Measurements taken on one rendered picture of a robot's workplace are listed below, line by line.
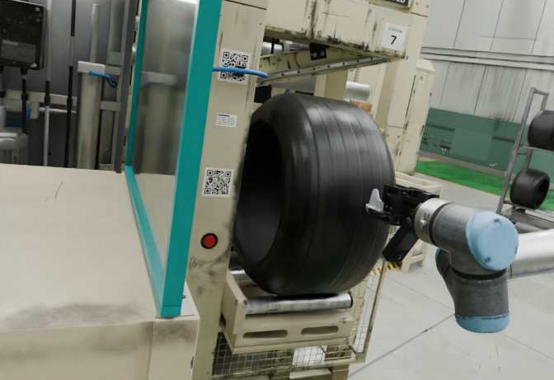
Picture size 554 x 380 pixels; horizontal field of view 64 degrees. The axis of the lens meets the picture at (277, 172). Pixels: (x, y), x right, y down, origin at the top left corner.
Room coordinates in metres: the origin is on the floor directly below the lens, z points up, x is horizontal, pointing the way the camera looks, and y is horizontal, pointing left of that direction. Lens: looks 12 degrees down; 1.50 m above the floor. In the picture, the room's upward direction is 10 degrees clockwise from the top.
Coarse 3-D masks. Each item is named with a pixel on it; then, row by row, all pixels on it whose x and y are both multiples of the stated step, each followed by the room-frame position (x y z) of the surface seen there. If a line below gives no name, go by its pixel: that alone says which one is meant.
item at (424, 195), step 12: (384, 192) 0.94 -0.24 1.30; (396, 192) 0.91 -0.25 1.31; (408, 192) 0.91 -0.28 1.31; (420, 192) 0.89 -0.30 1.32; (384, 204) 0.94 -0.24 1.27; (396, 204) 0.90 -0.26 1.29; (408, 204) 0.90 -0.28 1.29; (420, 204) 0.85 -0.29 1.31; (396, 216) 0.89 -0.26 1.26; (408, 216) 0.89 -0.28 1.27
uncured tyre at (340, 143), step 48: (288, 96) 1.22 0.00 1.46; (288, 144) 1.09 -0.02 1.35; (336, 144) 1.07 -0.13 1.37; (384, 144) 1.15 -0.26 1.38; (240, 192) 1.41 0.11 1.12; (288, 192) 1.04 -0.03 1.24; (336, 192) 1.02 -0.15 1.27; (240, 240) 1.31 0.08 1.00; (288, 240) 1.01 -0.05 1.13; (336, 240) 1.01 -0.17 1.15; (384, 240) 1.08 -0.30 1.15; (288, 288) 1.06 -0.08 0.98; (336, 288) 1.11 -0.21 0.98
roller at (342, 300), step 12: (252, 300) 1.09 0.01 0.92; (264, 300) 1.10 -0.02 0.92; (276, 300) 1.11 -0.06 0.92; (288, 300) 1.12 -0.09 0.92; (300, 300) 1.14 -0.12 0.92; (312, 300) 1.15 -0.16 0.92; (324, 300) 1.17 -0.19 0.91; (336, 300) 1.18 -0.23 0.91; (348, 300) 1.20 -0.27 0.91; (252, 312) 1.08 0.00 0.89; (264, 312) 1.09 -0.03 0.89
